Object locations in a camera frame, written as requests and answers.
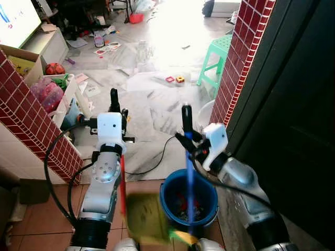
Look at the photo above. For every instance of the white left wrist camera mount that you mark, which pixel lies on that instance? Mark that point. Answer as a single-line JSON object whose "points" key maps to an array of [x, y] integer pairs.
{"points": [[111, 128]]}

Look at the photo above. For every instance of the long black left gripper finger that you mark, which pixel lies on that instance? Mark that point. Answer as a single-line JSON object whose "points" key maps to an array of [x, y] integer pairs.
{"points": [[114, 100]]}

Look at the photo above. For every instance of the brown cardboard box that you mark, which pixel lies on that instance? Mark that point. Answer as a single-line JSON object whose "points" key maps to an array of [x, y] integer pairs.
{"points": [[15, 60]]}

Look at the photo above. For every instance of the red ball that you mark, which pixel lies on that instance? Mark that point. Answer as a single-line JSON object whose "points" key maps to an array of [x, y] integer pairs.
{"points": [[54, 68]]}

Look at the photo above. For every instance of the blue plastic bucket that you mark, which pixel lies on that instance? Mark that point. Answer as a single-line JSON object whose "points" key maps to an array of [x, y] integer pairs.
{"points": [[170, 201]]}

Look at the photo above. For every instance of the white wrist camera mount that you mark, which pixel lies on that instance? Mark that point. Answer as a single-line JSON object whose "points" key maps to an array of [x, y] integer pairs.
{"points": [[111, 128], [215, 138]]}

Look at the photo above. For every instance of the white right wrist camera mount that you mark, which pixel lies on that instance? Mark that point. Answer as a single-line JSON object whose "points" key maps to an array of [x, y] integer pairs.
{"points": [[215, 138]]}

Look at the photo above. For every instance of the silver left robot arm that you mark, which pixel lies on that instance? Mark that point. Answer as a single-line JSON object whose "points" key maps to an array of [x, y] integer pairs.
{"points": [[104, 183]]}

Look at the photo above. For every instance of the white toy basket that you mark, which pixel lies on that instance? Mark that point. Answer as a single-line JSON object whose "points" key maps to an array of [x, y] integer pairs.
{"points": [[65, 99]]}

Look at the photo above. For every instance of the silver right robot leg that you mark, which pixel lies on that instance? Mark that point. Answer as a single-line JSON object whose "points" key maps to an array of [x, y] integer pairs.
{"points": [[210, 246]]}

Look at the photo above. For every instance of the silver robot leg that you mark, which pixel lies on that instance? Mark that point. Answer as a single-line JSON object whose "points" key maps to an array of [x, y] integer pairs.
{"points": [[210, 246], [125, 246]]}

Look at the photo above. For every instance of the white television cabinet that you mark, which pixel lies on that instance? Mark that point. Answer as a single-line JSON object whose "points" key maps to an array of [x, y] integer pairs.
{"points": [[49, 47]]}

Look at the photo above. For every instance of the white plastic basin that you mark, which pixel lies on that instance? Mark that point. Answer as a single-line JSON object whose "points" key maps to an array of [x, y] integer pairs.
{"points": [[205, 112]]}

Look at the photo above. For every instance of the red square toy tile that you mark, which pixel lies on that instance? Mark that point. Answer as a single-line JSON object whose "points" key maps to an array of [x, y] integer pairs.
{"points": [[169, 79]]}

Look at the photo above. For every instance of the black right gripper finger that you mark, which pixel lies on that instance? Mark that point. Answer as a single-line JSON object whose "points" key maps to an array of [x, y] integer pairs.
{"points": [[187, 119]]}

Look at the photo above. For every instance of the red plastic bowl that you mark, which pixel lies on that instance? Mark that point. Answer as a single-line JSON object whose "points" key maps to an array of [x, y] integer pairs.
{"points": [[136, 18]]}

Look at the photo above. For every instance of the bright television screen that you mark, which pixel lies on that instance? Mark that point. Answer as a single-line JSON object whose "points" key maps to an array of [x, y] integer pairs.
{"points": [[15, 21]]}

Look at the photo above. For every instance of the silver left robot leg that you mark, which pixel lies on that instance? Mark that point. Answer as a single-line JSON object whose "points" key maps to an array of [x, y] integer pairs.
{"points": [[125, 246]]}

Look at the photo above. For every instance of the yellow square toy tile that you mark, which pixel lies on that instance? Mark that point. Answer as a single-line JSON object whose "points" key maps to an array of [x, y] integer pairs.
{"points": [[180, 79]]}

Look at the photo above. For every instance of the flat colourful picture book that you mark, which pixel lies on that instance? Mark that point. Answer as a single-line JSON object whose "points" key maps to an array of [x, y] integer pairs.
{"points": [[107, 49]]}

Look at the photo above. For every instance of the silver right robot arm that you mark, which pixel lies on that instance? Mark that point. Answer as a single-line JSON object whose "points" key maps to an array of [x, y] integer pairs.
{"points": [[246, 183]]}

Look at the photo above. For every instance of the short-looking black left gripper finger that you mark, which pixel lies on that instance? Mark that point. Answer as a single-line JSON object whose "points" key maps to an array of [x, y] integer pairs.
{"points": [[125, 115]]}

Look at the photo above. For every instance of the green plastic stool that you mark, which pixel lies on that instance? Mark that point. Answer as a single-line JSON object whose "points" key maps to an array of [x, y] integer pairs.
{"points": [[220, 47]]}

